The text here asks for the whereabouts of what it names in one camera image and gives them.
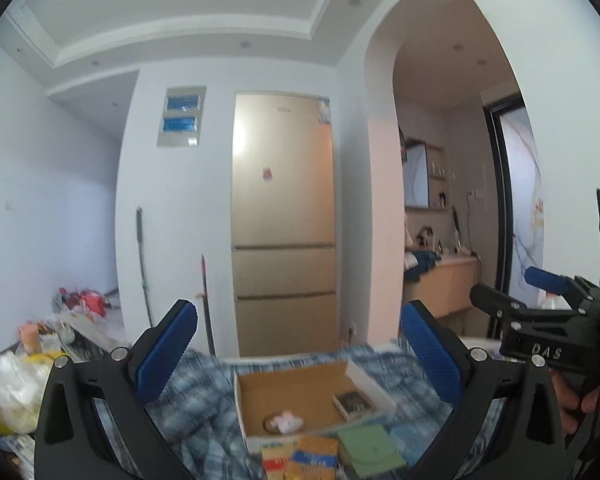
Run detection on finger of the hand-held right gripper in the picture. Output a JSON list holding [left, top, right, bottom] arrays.
[[469, 282, 531, 327], [524, 266, 600, 312]]

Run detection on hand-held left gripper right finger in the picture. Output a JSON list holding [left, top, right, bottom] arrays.
[[400, 300, 568, 480]]

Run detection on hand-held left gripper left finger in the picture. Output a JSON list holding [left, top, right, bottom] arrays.
[[34, 299, 201, 480]]

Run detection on green snap pouch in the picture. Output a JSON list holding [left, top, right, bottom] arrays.
[[336, 424, 406, 479]]

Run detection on cardboard box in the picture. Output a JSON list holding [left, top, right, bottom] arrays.
[[234, 357, 398, 453]]

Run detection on small pink soft item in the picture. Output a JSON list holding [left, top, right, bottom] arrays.
[[264, 410, 304, 435]]

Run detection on person's right hand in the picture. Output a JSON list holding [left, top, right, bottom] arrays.
[[550, 370, 600, 436]]

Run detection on beige vanity cabinet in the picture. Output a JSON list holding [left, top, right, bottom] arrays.
[[404, 255, 482, 319]]

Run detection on blue plaid blanket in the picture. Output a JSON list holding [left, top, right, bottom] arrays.
[[80, 340, 506, 480]]

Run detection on blue cloth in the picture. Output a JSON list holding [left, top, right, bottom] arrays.
[[407, 250, 441, 282]]

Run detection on flower patterned glass door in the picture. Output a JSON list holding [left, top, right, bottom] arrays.
[[500, 105, 547, 307]]

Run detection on small dark box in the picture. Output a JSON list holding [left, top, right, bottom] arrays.
[[332, 390, 381, 422]]

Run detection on grey mop pole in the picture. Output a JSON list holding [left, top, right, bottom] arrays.
[[136, 206, 154, 328]]

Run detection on pile of red items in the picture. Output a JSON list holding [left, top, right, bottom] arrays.
[[55, 287, 112, 319]]

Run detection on orange cup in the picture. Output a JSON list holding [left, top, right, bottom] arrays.
[[21, 322, 42, 356]]

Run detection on bathroom mirror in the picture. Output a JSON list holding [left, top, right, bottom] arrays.
[[404, 141, 430, 208]]

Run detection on red and white packet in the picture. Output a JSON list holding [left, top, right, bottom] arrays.
[[261, 442, 293, 480]]

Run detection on white and yellow plastic bags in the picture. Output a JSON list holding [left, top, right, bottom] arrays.
[[0, 352, 55, 436]]

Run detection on orange and blue packet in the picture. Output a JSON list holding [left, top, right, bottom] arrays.
[[286, 435, 340, 480]]

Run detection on gold refrigerator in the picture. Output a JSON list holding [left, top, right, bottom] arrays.
[[230, 91, 342, 358]]

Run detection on wall shelf niche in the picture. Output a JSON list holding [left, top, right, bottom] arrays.
[[426, 144, 449, 209]]

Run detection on wall electrical panel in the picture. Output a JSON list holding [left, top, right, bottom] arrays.
[[157, 85, 207, 148]]

